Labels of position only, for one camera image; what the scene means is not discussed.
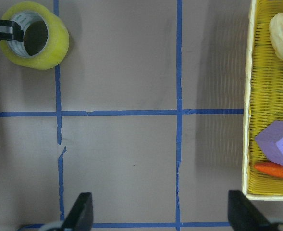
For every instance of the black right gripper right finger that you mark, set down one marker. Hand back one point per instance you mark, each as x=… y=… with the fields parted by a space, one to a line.
x=244 y=216

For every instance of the yellow plastic tray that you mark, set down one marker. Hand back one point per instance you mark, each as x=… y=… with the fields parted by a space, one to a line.
x=263 y=99

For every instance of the yellow clear tape roll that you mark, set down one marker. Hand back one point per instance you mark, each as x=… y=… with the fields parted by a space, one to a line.
x=46 y=38

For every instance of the orange carrot toy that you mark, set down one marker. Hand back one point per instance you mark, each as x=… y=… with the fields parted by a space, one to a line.
x=270 y=168

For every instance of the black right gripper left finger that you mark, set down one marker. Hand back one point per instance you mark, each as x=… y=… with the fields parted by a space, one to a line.
x=81 y=216

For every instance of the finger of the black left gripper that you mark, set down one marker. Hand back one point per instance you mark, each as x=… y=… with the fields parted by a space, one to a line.
x=11 y=31

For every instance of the purple foam block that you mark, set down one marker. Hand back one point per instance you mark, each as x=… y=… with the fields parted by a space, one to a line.
x=270 y=140

